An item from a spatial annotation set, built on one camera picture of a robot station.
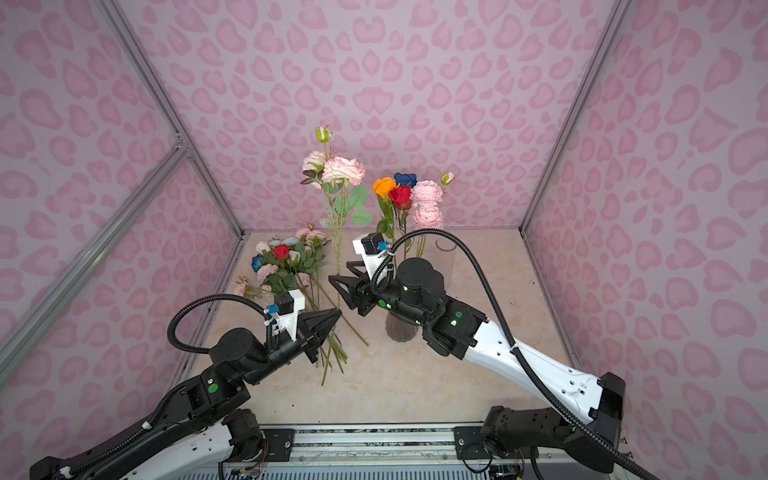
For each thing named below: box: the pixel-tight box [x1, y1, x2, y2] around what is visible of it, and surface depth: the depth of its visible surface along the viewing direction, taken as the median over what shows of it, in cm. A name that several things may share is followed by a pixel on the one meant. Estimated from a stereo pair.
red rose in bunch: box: [272, 244, 291, 260], surface depth 105 cm
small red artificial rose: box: [388, 185, 412, 259], surface depth 73 cm
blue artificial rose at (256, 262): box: [251, 254, 267, 273], surface depth 108 cm
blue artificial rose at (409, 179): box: [394, 172, 418, 187], surface depth 80 cm
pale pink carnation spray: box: [233, 264, 310, 299], surface depth 100 cm
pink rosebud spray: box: [300, 125, 373, 275], surface depth 56 cm
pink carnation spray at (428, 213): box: [410, 172, 456, 258], surface depth 69 cm
